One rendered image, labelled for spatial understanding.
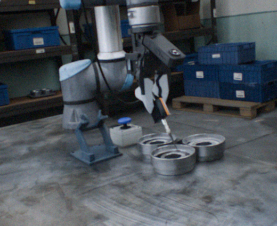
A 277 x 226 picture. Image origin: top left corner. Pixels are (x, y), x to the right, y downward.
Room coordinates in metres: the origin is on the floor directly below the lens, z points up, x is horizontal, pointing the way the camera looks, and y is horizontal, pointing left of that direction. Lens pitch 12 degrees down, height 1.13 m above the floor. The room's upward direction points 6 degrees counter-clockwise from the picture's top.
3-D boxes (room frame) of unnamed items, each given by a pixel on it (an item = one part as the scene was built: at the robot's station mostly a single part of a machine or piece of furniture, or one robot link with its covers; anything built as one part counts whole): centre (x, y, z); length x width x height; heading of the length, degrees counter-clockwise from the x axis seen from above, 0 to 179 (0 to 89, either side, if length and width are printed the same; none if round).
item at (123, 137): (1.13, 0.05, 0.82); 0.08 x 0.07 x 0.05; 32
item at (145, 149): (0.99, -0.03, 0.82); 0.10 x 0.10 x 0.04
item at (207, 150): (0.94, -0.15, 0.82); 0.10 x 0.10 x 0.04
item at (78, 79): (1.43, 0.21, 0.97); 0.13 x 0.12 x 0.14; 104
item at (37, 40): (4.54, 1.12, 1.11); 0.52 x 0.38 x 0.22; 122
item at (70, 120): (1.43, 0.22, 0.85); 0.15 x 0.15 x 0.10
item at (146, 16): (0.98, -0.03, 1.15); 0.08 x 0.08 x 0.05
